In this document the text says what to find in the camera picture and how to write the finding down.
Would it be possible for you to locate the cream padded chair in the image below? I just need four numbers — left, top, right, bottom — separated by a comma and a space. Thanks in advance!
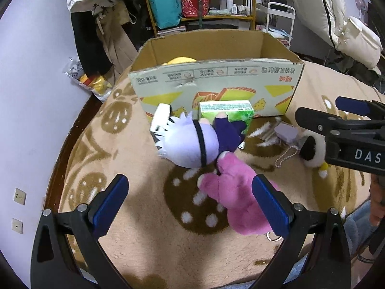
284, 0, 384, 70

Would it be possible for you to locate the person's right hand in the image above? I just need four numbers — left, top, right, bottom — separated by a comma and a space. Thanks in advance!
369, 175, 385, 226

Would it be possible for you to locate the yellow wooden shelf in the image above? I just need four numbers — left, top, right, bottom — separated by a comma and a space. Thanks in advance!
138, 0, 256, 37

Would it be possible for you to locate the group of cosmetic bottles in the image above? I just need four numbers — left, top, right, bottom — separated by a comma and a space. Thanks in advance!
219, 0, 251, 14

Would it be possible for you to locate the teal bag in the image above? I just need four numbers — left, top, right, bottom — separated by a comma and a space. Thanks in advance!
146, 0, 182, 29

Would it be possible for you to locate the small black glossy box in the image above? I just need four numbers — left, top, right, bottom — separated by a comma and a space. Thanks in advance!
149, 104, 173, 136

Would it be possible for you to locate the person's right leg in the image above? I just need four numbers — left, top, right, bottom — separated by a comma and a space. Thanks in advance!
343, 200, 382, 265

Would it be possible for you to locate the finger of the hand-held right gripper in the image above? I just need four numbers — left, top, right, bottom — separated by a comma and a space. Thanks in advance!
295, 107, 385, 140
335, 96, 385, 118

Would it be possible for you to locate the green tissue pack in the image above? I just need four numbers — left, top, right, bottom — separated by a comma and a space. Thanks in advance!
199, 100, 254, 136

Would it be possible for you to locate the beige hanging coat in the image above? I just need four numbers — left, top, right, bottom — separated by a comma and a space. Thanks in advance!
96, 0, 145, 76

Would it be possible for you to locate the beige patterned blanket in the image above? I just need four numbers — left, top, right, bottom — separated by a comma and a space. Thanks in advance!
57, 63, 385, 289

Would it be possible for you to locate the printed cardboard box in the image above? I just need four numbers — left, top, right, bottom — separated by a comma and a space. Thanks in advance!
128, 29, 306, 127

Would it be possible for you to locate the grey-purple pouch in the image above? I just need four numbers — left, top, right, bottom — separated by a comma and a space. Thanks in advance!
275, 123, 298, 143

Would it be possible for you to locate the red patterned bag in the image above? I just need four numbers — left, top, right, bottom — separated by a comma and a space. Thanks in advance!
177, 0, 214, 18

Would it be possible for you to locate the dark wooden bed frame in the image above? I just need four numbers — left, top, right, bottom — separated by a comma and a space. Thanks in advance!
45, 96, 103, 211

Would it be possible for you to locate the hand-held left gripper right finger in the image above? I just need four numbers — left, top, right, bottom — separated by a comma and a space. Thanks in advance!
252, 174, 352, 289

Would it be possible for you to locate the dark cloth pile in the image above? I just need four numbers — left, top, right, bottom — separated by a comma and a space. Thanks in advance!
326, 48, 385, 94

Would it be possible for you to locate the yellow plush toy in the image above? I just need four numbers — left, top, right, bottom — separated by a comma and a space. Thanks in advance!
164, 56, 199, 65

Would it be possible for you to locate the white-haired plush doll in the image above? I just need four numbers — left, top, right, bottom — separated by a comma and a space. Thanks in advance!
155, 111, 250, 168

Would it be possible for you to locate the stack of books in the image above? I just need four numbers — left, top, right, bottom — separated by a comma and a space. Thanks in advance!
156, 26, 187, 37

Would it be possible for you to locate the black printed cloth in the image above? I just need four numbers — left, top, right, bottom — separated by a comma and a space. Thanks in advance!
132, 0, 157, 37

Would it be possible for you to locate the light blue cloth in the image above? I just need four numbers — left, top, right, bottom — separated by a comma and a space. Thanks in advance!
268, 27, 291, 38

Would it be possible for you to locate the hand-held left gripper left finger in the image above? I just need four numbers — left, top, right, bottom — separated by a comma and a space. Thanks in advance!
30, 174, 130, 289

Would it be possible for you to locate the black and white plush keychain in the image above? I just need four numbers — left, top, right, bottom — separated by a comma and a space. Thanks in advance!
275, 132, 330, 179

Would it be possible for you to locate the pink plush toy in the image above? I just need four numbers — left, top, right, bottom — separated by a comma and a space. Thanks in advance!
197, 152, 289, 237

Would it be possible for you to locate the black hanging coat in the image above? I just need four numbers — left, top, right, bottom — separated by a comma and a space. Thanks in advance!
71, 9, 113, 76

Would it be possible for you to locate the white trolley cart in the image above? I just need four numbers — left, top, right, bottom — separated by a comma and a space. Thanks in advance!
265, 2, 297, 50

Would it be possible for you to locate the plastic bag of plush toys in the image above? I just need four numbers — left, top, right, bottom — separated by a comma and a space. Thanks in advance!
66, 57, 113, 101

